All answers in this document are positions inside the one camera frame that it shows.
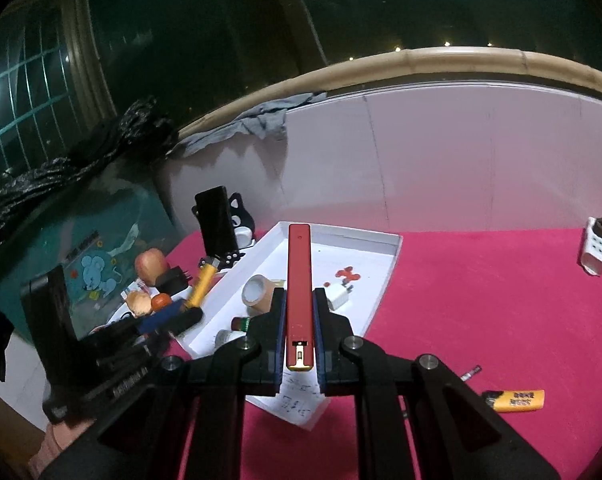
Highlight black small case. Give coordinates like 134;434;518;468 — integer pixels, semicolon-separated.
154;266;189;296

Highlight small orange fruit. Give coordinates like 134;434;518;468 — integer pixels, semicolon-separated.
150;292;173;312

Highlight yellow lighter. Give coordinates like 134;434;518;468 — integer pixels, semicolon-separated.
481;390;545;413

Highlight white power strip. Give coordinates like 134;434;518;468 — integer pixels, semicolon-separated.
578;217;602;276

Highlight left hand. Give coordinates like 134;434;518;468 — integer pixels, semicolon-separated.
28;419;94;479

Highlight red apple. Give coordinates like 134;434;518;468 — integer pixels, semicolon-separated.
134;248;171;286

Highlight grey cloth on ledge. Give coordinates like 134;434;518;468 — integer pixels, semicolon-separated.
168;92;327;159

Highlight brown tape roll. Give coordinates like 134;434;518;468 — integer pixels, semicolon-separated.
241;274;277;315

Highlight white shallow tray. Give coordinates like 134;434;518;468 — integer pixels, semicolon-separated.
179;222;402;430

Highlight white charger plug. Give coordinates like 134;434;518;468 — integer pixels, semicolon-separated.
324;283;353;311

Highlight blue mouse poster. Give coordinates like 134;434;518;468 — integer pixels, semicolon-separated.
61;224;139;310

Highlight pink table cloth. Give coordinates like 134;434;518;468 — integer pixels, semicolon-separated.
165;226;602;480

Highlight red box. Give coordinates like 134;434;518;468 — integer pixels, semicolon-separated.
286;223;314;372

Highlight black plastic bag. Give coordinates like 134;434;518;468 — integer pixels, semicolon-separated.
0;96;178;245

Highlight metal tweezers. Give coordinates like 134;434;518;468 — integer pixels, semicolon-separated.
459;365;482;382

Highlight black cat phone stand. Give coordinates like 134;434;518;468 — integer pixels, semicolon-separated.
199;192;255;271

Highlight black phone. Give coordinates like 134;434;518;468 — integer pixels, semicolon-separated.
192;185;238;260

